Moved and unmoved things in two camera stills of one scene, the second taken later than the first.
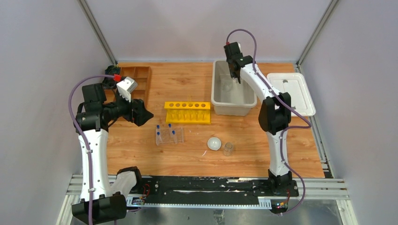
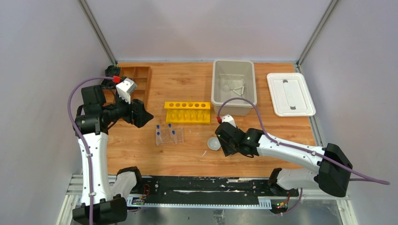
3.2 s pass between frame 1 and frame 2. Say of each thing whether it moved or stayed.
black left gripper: stayed
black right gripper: moved
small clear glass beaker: moved
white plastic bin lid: stayed
